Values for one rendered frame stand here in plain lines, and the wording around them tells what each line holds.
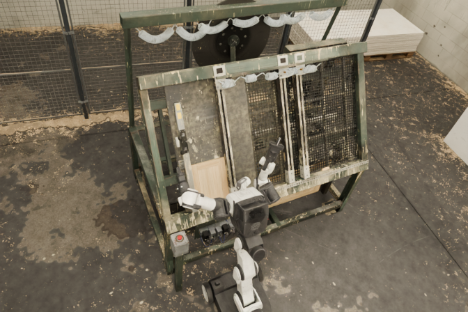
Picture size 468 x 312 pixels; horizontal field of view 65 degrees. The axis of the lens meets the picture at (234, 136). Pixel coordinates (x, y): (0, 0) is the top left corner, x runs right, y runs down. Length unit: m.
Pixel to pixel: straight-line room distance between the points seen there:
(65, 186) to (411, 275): 3.99
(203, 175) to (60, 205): 1.94
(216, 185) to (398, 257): 2.37
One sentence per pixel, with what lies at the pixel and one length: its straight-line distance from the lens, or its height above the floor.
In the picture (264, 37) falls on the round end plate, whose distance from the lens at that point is 3.70.
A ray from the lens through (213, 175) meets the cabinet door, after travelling 3.18.
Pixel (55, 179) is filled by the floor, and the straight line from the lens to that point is 4.79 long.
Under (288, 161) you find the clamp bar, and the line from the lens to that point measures 3.44.
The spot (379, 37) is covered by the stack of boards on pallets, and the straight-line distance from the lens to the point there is 7.51.
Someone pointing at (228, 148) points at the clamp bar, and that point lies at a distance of 3.15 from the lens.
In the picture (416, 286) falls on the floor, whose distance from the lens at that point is 4.58.
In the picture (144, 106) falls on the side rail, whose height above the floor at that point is 1.73.
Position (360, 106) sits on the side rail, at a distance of 3.90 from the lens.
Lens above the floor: 3.56
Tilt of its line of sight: 44 degrees down
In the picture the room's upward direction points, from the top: 9 degrees clockwise
